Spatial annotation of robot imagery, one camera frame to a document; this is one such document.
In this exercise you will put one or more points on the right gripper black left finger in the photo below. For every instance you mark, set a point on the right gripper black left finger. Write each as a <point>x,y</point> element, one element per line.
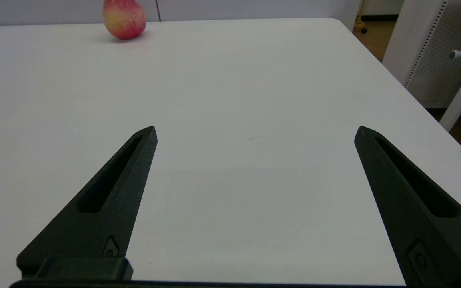
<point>106,208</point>

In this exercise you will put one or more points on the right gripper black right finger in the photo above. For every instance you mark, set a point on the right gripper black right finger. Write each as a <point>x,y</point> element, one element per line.
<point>422,224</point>

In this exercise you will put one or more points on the white pegboard panel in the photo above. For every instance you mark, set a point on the white pegboard panel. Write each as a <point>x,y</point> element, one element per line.
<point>434,48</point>

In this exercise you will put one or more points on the red yellow peach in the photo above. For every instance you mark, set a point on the red yellow peach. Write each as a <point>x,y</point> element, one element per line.
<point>124,18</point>

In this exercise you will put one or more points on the wooden leg with caster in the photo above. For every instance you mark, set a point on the wooden leg with caster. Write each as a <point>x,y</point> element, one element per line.
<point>359,24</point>

